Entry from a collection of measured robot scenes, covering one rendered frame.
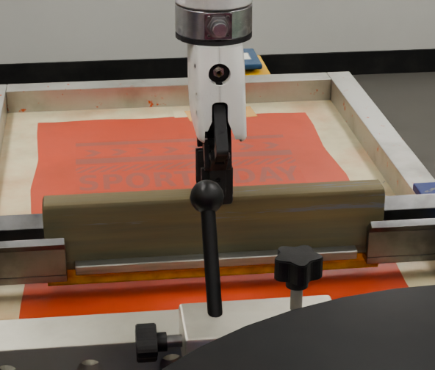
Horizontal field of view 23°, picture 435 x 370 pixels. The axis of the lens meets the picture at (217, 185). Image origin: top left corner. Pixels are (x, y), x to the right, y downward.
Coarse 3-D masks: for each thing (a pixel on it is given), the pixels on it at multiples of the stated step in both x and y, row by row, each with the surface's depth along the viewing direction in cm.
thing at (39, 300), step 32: (64, 128) 158; (96, 128) 158; (128, 128) 158; (160, 128) 158; (64, 160) 147; (32, 192) 137; (64, 192) 137; (32, 288) 114; (64, 288) 114; (96, 288) 114; (128, 288) 114; (160, 288) 114; (192, 288) 114
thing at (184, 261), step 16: (160, 256) 112; (176, 256) 112; (192, 256) 112; (224, 256) 112; (240, 256) 112; (256, 256) 112; (272, 256) 112; (336, 256) 113; (352, 256) 113; (80, 272) 110; (96, 272) 110; (112, 272) 110
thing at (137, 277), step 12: (324, 264) 116; (336, 264) 116; (348, 264) 116; (360, 264) 116; (372, 264) 116; (96, 276) 113; (108, 276) 113; (120, 276) 113; (132, 276) 113; (144, 276) 114; (156, 276) 114; (168, 276) 114; (180, 276) 114; (192, 276) 114; (204, 276) 114
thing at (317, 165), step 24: (264, 120) 162; (288, 120) 162; (288, 144) 153; (312, 144) 153; (312, 168) 144; (336, 168) 144; (384, 264) 119; (240, 288) 114; (264, 288) 114; (312, 288) 114; (336, 288) 114; (360, 288) 114; (384, 288) 114
